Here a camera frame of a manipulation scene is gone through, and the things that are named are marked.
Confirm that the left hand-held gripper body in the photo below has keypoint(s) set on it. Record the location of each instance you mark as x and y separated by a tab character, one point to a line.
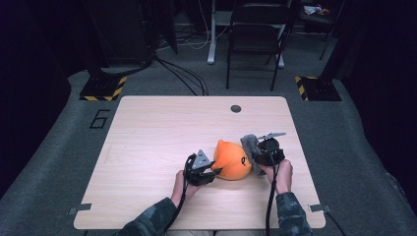
196	173

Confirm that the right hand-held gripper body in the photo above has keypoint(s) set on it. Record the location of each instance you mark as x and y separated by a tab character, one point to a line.
270	152

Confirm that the orange plush toy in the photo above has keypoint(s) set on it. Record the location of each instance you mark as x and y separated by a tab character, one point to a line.
231	162

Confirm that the grey cloth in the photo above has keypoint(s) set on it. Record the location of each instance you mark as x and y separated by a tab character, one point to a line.
250	152

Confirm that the person's left hand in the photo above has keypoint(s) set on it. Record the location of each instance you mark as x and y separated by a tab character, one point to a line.
182	190

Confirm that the person's right hand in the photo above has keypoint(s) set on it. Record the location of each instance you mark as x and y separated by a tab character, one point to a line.
282	177

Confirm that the dark round table grommet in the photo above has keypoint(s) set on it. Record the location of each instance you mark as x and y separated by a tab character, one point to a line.
235	108

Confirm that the black stand base striped edge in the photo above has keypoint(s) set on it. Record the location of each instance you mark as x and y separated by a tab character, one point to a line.
101	88
319	89

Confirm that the black folding chair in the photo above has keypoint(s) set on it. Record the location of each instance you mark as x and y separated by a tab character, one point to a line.
255	36

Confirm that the white desk leg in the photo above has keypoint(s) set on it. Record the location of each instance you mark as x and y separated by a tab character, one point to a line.
212	39

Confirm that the orange and white items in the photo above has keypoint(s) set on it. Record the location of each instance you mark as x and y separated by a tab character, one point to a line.
314	10

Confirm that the black cabinet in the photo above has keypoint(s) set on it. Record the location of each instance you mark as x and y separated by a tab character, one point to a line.
121	32

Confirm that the grey metal table bracket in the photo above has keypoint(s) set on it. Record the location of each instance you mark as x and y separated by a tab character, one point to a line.
80	208
319	207

